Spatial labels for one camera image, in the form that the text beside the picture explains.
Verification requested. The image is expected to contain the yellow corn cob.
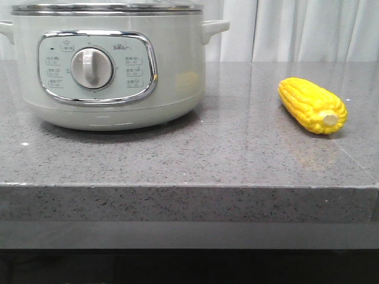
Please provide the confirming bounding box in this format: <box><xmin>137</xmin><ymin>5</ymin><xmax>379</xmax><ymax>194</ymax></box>
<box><xmin>278</xmin><ymin>77</ymin><xmax>348</xmax><ymax>134</ymax></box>

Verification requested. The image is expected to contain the glass pot lid steel rim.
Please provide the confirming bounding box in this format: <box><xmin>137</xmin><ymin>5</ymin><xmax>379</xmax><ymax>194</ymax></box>
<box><xmin>11</xmin><ymin>1</ymin><xmax>203</xmax><ymax>15</ymax></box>

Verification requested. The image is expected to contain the pale green electric cooking pot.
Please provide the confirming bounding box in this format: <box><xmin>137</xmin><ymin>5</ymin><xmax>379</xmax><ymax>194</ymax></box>
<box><xmin>1</xmin><ymin>14</ymin><xmax>229</xmax><ymax>131</ymax></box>

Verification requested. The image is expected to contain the white pleated curtain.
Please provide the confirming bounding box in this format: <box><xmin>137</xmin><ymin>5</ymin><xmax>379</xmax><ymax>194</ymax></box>
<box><xmin>1</xmin><ymin>1</ymin><xmax>378</xmax><ymax>62</ymax></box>

